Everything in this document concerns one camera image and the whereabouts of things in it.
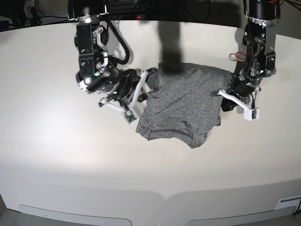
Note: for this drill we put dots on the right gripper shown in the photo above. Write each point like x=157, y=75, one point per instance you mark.
x=130, y=90

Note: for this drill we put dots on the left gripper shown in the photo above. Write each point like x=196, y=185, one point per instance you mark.
x=238, y=94

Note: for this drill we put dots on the grey long-sleeve T-shirt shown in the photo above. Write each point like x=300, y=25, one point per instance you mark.
x=183, y=102

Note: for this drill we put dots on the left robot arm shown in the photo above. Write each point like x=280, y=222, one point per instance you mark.
x=259, y=41

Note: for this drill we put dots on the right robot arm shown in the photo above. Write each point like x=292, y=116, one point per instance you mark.
x=96, y=66

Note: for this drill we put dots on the black power strip red light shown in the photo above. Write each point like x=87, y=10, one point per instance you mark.
x=125, y=16

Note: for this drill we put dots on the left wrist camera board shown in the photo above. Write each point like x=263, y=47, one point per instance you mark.
x=251, y=114

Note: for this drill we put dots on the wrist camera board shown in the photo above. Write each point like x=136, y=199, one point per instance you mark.
x=251, y=114
x=130, y=116

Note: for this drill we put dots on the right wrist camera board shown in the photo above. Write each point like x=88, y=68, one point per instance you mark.
x=130, y=116

